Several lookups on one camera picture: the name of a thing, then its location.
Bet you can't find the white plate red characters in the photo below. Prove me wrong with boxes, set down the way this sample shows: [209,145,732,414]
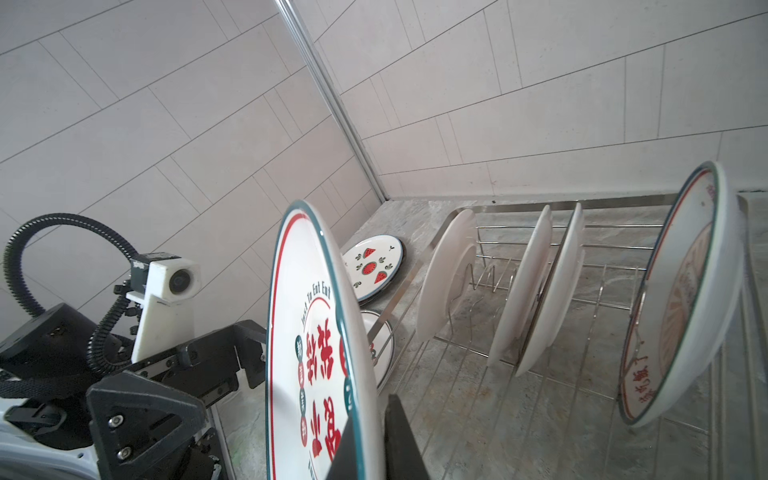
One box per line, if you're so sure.
[265,200,386,479]
[369,321,396,392]

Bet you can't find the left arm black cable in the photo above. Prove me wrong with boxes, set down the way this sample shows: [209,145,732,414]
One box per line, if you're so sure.
[2,212,140,378]

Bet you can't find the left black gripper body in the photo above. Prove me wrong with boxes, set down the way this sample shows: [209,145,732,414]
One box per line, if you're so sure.
[119,320,267,408]

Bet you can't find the white watermelon pattern plate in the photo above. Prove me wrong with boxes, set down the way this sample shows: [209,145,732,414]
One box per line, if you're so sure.
[342,234,405,303]

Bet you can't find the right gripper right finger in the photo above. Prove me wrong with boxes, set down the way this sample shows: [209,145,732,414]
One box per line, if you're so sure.
[384,394,429,480]

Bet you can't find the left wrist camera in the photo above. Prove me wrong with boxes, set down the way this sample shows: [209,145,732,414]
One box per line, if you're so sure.
[126,252,202,363]

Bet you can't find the white plate red rim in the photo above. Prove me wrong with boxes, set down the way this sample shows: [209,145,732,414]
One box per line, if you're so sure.
[415,209,477,342]

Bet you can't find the orange sunburst plate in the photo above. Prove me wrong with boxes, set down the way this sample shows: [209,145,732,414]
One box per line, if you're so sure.
[618,162,745,427]

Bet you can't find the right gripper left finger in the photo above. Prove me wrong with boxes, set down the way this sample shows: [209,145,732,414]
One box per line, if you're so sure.
[326,419,358,480]

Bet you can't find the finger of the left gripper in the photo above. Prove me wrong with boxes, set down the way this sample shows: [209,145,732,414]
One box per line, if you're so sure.
[86,372,210,479]

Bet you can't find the brown patterned plate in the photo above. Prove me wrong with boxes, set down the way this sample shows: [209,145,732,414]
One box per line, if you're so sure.
[487,205,553,367]
[515,203,585,377]

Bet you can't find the metal wire dish rack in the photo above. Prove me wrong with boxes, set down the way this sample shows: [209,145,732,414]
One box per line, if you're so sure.
[359,192,767,479]

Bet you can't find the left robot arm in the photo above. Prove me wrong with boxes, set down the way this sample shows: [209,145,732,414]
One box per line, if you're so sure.
[1,304,266,479]

